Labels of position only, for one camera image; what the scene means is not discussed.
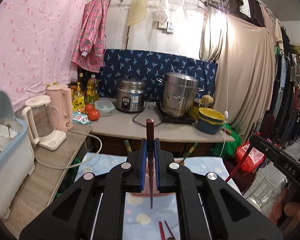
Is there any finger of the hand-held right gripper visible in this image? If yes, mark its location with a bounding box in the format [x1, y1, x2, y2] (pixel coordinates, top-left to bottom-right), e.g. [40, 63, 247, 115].
[249, 134, 282, 164]

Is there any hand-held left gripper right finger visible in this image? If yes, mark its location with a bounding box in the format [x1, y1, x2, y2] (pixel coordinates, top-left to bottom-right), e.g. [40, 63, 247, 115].
[154, 139, 283, 240]

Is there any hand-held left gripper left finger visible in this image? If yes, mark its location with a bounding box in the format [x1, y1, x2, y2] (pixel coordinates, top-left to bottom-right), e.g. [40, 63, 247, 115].
[19, 139, 148, 240]

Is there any dark purple chopstick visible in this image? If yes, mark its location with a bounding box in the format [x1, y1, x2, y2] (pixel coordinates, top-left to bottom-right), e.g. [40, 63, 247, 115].
[164, 220, 177, 239]
[146, 119, 155, 209]

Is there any person's right hand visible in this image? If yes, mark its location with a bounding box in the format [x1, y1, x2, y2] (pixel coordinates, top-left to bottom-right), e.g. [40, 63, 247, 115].
[268, 187, 300, 232]

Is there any red plastic bag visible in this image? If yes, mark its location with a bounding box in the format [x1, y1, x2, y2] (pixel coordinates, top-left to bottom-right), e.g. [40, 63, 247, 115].
[234, 141, 267, 173]

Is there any green plastic bag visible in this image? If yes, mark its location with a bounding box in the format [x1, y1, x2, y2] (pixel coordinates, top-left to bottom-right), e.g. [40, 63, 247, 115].
[210, 127, 242, 158]

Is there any black induction cooker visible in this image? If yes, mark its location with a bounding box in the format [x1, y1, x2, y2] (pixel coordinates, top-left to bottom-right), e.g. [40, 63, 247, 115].
[156, 104, 198, 124]

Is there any blue and yellow basin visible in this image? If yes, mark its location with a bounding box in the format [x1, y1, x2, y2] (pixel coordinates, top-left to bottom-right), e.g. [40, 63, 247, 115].
[197, 107, 225, 135]

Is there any row of hanging clothes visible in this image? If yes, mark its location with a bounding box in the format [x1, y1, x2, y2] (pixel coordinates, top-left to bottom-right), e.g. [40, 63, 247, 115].
[230, 0, 300, 145]

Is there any blue printed tablecloth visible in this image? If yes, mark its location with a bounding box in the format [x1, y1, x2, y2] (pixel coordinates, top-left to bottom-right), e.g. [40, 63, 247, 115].
[74, 152, 240, 240]

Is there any silver rice cooker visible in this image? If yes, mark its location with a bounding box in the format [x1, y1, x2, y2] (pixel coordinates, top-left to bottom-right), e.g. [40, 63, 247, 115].
[116, 78, 147, 113]

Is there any clear food container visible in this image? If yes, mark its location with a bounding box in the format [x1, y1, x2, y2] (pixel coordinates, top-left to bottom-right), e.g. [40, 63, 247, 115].
[94, 100, 115, 117]

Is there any stainless steel steamer pot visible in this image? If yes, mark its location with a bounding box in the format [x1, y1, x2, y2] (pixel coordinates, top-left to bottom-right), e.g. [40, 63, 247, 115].
[157, 72, 204, 117]

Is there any beige curtain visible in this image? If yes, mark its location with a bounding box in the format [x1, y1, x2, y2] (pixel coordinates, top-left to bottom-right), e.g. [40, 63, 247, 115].
[200, 7, 278, 143]

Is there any blue white snack packet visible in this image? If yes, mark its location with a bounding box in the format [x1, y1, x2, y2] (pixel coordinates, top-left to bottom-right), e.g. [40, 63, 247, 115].
[72, 112, 92, 125]

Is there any yellow label bottle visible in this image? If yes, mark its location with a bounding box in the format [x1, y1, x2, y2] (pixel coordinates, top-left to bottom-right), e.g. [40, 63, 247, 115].
[72, 82, 86, 113]

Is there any large cooking oil bottle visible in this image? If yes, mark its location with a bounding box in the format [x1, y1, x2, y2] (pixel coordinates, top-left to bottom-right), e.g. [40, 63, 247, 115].
[86, 74, 99, 105]

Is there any navy printed cloth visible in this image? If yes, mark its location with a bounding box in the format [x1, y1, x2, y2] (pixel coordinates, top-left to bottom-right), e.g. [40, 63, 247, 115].
[97, 49, 218, 105]

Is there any pink electric kettle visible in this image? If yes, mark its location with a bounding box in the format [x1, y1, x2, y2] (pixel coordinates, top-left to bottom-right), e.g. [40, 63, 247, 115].
[46, 84, 74, 131]

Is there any dark glass bottle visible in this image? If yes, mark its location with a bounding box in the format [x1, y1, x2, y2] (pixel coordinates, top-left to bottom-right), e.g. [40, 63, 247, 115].
[78, 72, 85, 93]

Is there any white glass electric kettle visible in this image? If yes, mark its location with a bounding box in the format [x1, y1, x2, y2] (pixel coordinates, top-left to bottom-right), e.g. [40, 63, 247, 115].
[22, 95, 67, 151]

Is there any white dish storage box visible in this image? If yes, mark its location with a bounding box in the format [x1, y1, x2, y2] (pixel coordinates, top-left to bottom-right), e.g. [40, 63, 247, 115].
[0, 91, 35, 219]

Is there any pink patterned garment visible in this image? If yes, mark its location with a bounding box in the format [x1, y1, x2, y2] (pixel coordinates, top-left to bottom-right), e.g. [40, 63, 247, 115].
[70, 0, 109, 73]

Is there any white bowl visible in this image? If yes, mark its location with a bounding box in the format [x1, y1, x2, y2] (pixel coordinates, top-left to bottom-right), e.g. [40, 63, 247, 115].
[0, 124, 18, 146]

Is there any yellow cutting board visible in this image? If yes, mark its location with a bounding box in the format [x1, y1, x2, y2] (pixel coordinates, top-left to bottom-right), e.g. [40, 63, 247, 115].
[127, 0, 150, 27]

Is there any white hanging plastic bag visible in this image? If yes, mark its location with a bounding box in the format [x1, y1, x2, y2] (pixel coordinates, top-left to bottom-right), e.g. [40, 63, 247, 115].
[175, 0, 188, 21]

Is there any white hanging cloth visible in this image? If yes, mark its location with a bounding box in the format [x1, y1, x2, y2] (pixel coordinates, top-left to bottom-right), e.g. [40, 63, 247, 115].
[152, 0, 169, 22]

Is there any pink dotted sheet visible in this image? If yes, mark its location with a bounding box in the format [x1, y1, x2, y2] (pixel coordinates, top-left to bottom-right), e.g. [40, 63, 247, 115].
[0, 0, 87, 110]

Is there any black power cable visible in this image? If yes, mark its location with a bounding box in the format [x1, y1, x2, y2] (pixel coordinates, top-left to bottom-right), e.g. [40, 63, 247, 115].
[132, 100, 163, 130]

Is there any white cable with switch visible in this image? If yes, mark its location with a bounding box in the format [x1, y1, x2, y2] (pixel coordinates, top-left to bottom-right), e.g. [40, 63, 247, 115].
[219, 2, 231, 158]

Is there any white power cable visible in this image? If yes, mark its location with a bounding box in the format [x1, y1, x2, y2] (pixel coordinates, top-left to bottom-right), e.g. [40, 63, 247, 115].
[35, 132, 102, 170]

